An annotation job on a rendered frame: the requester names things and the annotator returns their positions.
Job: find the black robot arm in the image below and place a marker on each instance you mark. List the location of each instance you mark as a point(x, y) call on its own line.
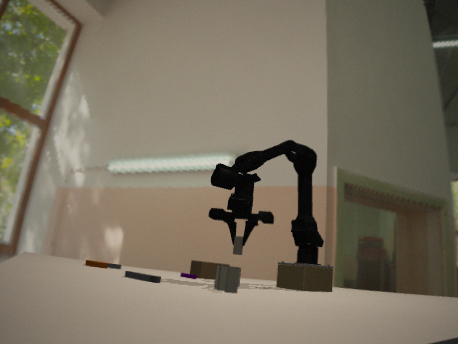
point(304, 227)

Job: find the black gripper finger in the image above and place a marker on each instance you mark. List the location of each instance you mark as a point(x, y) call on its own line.
point(232, 227)
point(249, 226)

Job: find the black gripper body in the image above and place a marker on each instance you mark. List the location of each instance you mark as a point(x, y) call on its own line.
point(220, 214)

